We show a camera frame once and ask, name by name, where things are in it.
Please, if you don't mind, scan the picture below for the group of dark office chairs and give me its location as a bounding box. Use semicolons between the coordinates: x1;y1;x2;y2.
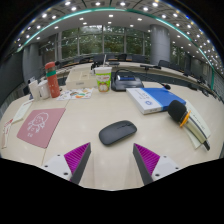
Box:
62;52;216;88

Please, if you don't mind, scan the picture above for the red bottle with green band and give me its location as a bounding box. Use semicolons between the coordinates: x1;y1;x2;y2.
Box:
44;61;61;99

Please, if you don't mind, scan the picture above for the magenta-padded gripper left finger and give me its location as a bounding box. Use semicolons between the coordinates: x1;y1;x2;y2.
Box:
41;142;92;185

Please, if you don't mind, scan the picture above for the red and white pamphlet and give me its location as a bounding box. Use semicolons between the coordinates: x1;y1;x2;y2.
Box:
0;118;15;150

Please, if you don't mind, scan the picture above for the colourful sticker sheet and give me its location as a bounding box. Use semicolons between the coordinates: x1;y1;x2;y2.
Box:
56;87;95;101

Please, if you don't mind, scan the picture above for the black gooseneck conference microphone console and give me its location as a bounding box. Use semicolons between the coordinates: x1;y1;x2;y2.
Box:
110;68;172;93

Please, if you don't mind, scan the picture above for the blue and white book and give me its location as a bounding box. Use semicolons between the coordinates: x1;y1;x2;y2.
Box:
125;87;187;115

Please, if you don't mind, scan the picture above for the dark grey computer mouse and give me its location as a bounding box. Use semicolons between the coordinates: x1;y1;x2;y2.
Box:
98;120;138;146

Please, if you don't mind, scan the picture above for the curved conference desk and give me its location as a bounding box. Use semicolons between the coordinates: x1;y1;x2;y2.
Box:
54;60;221;99

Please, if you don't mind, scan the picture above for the group of ceiling lights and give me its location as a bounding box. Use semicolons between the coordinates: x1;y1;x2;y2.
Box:
14;0;224;73

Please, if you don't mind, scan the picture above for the white booklet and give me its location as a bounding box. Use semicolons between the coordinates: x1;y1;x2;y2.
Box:
11;99;34;125

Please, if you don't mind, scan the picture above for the printed paper cup with straw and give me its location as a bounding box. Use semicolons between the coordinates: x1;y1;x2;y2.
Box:
94;54;113;94

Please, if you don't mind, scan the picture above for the black handheld microphone yellow ring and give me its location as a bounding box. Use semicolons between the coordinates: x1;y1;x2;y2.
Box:
167;99;212;152

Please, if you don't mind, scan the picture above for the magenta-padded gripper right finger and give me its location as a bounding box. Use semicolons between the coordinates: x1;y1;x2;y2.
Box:
132;143;183;186

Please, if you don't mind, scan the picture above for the flat white cardboard box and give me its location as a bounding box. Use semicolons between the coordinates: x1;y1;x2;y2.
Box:
65;69;99;91

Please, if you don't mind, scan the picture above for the pink mouse pad with drawing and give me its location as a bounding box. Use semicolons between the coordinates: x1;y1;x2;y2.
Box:
16;107;67;149

